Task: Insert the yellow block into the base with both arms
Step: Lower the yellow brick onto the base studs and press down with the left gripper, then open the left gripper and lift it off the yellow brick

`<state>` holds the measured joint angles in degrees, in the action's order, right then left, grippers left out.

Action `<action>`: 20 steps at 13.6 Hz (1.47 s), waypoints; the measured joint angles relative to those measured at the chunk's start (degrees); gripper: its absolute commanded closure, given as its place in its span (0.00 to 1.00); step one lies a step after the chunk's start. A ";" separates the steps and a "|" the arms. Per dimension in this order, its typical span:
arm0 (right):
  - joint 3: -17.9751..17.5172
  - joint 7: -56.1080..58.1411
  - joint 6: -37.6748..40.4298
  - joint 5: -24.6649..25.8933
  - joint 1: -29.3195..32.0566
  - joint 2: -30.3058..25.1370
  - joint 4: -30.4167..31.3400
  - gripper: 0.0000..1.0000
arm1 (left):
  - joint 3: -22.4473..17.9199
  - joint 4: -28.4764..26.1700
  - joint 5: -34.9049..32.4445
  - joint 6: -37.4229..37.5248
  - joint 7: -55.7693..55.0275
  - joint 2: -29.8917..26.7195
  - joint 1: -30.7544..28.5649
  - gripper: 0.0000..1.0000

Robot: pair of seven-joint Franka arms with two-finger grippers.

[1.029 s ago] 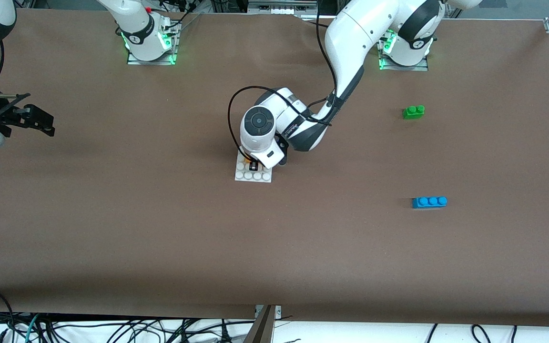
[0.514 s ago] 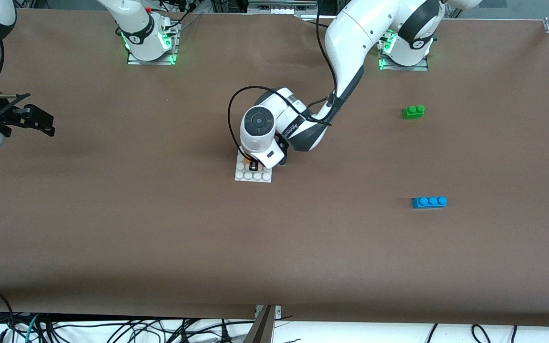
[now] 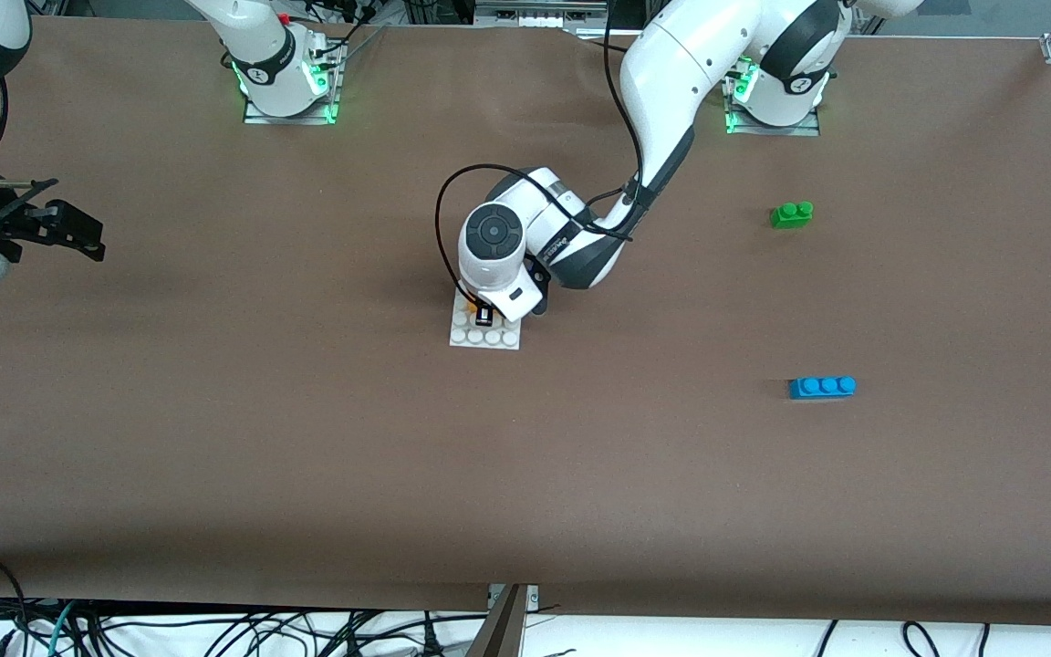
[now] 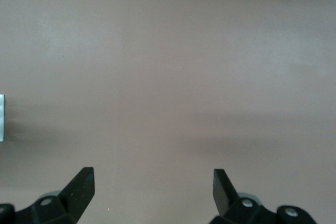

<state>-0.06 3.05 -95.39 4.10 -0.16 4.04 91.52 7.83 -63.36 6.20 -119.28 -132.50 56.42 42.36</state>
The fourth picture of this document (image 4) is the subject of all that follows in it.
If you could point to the white studded base plate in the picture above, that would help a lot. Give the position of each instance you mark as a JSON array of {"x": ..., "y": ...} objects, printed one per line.
[{"x": 2, "y": 117}]

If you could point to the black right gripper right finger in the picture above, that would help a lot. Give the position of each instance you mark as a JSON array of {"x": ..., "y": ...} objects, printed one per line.
[{"x": 223, "y": 195}]

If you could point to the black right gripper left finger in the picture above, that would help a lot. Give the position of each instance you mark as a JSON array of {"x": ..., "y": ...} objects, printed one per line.
[{"x": 78, "y": 195}]

